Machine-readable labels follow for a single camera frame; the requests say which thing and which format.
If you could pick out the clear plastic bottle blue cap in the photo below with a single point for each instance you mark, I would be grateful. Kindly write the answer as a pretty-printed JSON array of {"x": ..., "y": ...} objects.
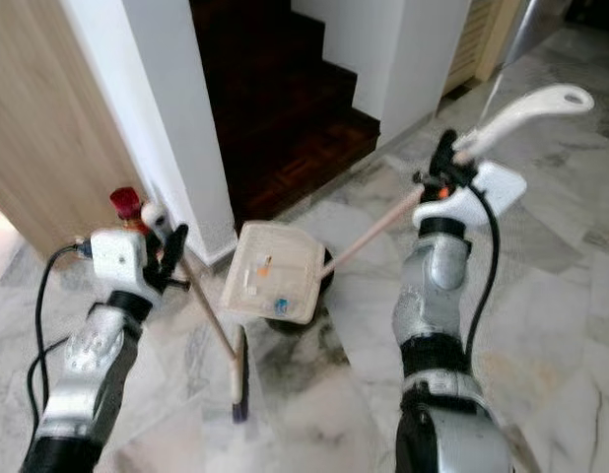
[{"x": 282, "y": 305}]

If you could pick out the beige broom with purple bristles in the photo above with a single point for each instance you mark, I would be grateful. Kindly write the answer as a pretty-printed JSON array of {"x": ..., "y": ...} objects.
[{"x": 237, "y": 384}]

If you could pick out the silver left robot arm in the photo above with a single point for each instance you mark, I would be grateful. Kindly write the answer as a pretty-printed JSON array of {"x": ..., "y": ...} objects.
[{"x": 93, "y": 360}]

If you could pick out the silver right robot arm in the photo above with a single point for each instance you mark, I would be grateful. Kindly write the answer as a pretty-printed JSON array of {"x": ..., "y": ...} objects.
[{"x": 433, "y": 281}]

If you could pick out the brown bottle with red cap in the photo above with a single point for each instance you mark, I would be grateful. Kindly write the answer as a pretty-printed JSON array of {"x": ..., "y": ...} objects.
[{"x": 125, "y": 202}]

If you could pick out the light wooden louvre door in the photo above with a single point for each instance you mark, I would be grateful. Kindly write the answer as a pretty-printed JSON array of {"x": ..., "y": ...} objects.
[{"x": 482, "y": 34}]

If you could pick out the dark wooden stairs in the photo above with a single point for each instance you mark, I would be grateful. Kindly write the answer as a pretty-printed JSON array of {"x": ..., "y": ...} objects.
[{"x": 285, "y": 108}]

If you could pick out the light wooden cabinet panel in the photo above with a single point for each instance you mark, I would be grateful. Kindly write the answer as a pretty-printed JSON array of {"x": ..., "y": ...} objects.
[{"x": 48, "y": 108}]

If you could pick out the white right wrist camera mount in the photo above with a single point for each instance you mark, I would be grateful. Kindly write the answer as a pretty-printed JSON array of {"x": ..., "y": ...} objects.
[{"x": 482, "y": 197}]

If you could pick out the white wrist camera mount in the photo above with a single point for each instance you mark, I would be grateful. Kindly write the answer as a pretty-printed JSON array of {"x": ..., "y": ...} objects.
[
  {"x": 119, "y": 261},
  {"x": 482, "y": 197}
]

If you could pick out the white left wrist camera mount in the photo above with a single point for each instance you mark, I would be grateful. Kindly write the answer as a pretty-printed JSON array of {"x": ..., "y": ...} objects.
[{"x": 119, "y": 261}]

